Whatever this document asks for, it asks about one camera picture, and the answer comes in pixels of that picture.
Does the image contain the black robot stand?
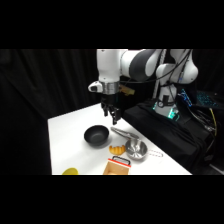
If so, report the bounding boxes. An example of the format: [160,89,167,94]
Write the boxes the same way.
[122,98,218,176]

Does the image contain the yellow croissant toy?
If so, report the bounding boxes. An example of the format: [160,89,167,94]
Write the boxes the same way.
[108,144,127,156]

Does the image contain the black curtain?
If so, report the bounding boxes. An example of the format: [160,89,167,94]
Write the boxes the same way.
[0,49,224,176]

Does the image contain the blue lit electronics box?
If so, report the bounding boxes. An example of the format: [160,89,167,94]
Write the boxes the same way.
[178,88,221,108]

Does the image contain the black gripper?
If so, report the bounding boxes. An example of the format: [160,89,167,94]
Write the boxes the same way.
[100,93,121,126]

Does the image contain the black bowl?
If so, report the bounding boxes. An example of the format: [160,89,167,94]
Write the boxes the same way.
[83,124,110,147]

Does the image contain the yellow round object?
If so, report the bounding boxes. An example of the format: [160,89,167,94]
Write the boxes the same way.
[61,167,80,176]

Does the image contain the silver metal pot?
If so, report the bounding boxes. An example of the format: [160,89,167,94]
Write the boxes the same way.
[124,139,149,163]

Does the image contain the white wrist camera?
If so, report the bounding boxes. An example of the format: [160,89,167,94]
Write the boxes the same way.
[87,80,104,93]

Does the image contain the metal tongs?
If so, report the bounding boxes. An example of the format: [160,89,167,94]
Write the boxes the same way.
[110,126,140,141]

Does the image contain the yellow cable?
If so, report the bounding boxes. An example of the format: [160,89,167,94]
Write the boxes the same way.
[209,108,218,138]

